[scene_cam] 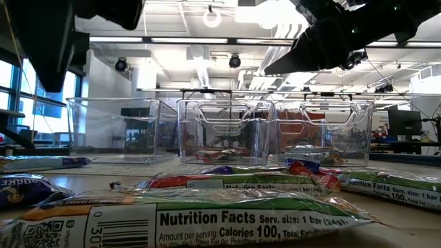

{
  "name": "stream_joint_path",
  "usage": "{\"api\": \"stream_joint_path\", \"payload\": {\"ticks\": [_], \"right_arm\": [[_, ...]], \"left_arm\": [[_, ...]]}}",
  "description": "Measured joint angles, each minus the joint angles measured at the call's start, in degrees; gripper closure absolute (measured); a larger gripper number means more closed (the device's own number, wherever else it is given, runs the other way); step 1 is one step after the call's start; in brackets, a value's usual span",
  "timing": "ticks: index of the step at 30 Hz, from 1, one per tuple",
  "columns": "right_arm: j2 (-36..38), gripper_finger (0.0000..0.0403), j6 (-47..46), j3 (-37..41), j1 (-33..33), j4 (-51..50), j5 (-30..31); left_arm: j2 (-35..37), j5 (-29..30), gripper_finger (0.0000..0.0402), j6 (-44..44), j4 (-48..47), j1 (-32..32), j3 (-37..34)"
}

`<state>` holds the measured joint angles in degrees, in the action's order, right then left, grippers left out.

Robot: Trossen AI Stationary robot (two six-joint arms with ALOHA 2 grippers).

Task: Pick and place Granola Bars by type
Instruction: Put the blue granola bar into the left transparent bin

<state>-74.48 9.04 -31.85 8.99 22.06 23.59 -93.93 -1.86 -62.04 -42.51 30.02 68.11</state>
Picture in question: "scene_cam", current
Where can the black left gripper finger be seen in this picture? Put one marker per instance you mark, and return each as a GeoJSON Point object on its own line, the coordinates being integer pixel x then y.
{"type": "Point", "coordinates": [113, 12]}
{"type": "Point", "coordinates": [44, 44]}

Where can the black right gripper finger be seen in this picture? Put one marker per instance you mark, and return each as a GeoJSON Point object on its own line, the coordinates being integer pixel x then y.
{"type": "Point", "coordinates": [310, 51]}

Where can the silver-wrapped granola bar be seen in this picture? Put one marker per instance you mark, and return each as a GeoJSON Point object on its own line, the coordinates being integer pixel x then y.
{"type": "Point", "coordinates": [310, 153]}

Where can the purple-end granola bar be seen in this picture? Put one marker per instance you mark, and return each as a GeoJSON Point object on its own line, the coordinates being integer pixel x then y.
{"type": "Point", "coordinates": [248, 169]}
{"type": "Point", "coordinates": [27, 189]}
{"type": "Point", "coordinates": [34, 163]}

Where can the red-end granola bar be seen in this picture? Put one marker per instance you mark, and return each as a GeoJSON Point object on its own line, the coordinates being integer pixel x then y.
{"type": "Point", "coordinates": [220, 155]}
{"type": "Point", "coordinates": [320, 179]}

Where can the green snack bar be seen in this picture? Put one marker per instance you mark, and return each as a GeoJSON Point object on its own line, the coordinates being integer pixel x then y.
{"type": "Point", "coordinates": [396, 186]}
{"type": "Point", "coordinates": [248, 180]}

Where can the orange-end granola bar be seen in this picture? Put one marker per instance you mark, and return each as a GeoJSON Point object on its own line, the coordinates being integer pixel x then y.
{"type": "Point", "coordinates": [172, 220]}

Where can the black ceiling spotlight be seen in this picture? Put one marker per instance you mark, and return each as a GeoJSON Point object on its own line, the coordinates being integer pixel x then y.
{"type": "Point", "coordinates": [235, 61]}
{"type": "Point", "coordinates": [121, 64]}
{"type": "Point", "coordinates": [353, 58]}

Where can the clear plastic bin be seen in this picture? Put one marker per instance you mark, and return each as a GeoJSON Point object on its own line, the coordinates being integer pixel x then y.
{"type": "Point", "coordinates": [113, 131]}
{"type": "Point", "coordinates": [324, 131]}
{"type": "Point", "coordinates": [224, 131]}

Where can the overhead LED light bar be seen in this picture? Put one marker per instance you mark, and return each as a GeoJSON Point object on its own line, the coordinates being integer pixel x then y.
{"type": "Point", "coordinates": [189, 40]}

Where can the black computer monitor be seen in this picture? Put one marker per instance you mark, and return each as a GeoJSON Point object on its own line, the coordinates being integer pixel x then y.
{"type": "Point", "coordinates": [404, 122]}

